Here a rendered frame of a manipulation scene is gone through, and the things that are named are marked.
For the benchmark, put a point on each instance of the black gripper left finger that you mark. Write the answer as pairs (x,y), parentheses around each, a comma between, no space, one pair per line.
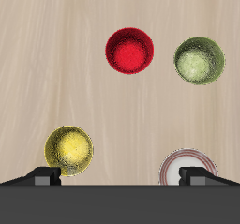
(47,173)

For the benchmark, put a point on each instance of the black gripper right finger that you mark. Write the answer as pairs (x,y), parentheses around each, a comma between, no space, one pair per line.
(193,173)

